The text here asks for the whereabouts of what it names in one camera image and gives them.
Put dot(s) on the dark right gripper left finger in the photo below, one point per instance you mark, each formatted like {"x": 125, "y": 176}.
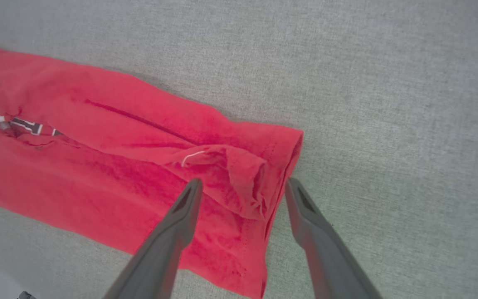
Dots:
{"x": 160, "y": 253}

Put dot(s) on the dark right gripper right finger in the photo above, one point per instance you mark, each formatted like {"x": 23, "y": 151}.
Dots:
{"x": 330, "y": 257}

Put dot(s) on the red basketball jersey number 23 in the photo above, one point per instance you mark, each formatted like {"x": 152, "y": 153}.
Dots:
{"x": 98, "y": 174}

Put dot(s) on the grey fabric sofa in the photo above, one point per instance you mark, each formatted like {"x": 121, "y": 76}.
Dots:
{"x": 388, "y": 104}

